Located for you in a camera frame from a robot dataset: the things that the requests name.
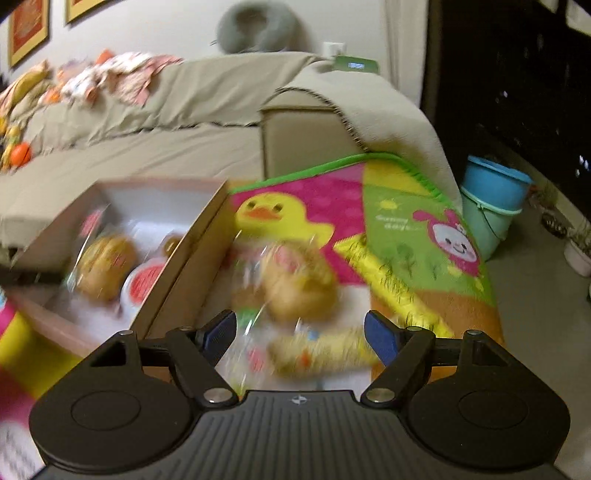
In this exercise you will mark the colourful cartoon play mat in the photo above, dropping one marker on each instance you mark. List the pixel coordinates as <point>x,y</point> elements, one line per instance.
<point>397,230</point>

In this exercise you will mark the orange ball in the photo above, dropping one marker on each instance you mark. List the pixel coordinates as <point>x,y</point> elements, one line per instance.
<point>21,154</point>

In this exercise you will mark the cream curtain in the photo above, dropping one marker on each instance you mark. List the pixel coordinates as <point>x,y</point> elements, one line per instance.
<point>408,46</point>

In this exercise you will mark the golden pastry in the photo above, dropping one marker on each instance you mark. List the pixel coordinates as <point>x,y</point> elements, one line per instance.
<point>105,267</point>
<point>300,286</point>

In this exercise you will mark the grey neck pillow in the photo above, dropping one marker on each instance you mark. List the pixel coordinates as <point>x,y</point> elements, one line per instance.
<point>231,32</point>

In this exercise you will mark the small gold framed picture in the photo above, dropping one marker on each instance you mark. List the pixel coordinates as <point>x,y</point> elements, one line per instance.
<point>85,9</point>

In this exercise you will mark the pink cardboard box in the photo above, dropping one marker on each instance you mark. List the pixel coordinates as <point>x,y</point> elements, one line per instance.
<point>198,247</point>

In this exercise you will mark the white wall socket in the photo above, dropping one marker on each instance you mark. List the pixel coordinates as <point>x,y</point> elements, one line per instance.
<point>334,50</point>

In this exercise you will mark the green digital clock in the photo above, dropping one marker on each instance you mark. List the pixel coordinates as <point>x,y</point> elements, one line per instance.
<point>355,64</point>

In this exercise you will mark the beige sofa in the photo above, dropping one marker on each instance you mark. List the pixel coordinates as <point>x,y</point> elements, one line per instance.
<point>138,157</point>

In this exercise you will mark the red label jelly cup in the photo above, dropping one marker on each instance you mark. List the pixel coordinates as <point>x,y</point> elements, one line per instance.
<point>147,286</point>

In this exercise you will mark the white potted plant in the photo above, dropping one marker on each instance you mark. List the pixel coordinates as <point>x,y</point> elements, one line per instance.
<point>578,251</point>

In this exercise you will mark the blue bucket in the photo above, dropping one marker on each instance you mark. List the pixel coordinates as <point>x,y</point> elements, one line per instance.
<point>496,182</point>

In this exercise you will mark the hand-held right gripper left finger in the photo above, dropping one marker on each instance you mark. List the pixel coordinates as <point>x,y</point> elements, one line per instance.
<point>220,339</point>

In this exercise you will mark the dark potted plant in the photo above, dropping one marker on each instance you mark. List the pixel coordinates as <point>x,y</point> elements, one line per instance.
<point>554,221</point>

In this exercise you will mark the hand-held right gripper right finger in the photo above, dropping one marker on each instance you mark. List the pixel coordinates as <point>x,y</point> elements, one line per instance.
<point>382,340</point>

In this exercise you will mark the yellow green toy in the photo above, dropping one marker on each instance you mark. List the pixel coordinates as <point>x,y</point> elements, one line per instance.
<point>10,138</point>

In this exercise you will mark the pile of baby clothes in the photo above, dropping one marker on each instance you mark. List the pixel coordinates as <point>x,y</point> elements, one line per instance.
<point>124,74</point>

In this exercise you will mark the small orange toy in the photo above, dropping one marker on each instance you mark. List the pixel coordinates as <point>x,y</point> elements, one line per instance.
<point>103,56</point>

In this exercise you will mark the teal bucket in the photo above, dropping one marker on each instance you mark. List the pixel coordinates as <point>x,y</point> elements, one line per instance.
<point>487,230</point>

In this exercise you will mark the small brown round fruit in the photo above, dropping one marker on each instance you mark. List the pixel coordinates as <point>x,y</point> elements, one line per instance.
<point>171,245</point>

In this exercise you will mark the yellow stuffed toy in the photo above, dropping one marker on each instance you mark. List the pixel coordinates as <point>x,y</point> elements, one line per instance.
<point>23,87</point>

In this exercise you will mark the beige sofa throw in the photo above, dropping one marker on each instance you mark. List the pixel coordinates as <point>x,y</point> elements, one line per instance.
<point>388,115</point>

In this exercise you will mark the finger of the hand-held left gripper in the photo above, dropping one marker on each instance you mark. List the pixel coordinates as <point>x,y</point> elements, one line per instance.
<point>27,276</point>

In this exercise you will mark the large gold framed picture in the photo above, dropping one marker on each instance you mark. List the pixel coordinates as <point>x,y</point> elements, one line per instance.
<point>28,30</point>

